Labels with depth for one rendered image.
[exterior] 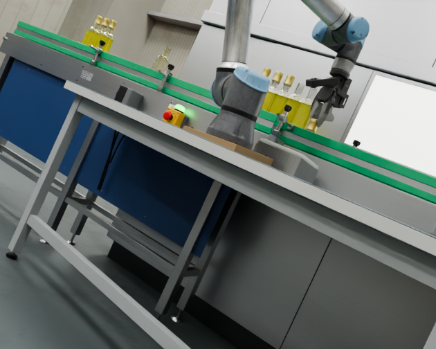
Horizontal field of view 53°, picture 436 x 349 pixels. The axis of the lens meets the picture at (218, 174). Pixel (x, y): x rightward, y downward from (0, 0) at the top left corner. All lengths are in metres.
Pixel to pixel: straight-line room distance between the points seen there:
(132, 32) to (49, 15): 1.44
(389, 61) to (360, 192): 0.61
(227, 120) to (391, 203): 0.67
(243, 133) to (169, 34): 6.47
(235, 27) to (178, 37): 6.09
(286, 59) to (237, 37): 0.65
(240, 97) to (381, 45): 0.90
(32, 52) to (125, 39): 5.16
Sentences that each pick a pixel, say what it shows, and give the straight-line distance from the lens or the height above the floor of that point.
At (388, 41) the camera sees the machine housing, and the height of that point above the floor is 1.46.
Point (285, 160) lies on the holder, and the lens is 1.44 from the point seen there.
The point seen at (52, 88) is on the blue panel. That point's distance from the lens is 2.49.
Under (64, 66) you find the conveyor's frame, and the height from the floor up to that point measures 0.82.
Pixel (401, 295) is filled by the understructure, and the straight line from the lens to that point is 1.83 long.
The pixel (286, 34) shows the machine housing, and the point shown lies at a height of 1.38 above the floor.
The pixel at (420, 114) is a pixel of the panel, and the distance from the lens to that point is 1.88.
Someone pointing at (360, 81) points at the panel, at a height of 1.26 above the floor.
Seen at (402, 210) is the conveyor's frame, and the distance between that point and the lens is 1.62.
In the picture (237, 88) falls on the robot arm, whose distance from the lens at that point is 1.31.
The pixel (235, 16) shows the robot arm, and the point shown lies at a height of 1.15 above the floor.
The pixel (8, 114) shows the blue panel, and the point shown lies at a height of 0.46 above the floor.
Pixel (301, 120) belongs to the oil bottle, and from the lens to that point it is 1.79.
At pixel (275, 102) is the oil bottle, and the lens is 1.85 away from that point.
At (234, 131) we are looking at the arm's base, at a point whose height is 0.80.
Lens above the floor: 0.70
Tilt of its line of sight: 1 degrees down
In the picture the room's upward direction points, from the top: 25 degrees clockwise
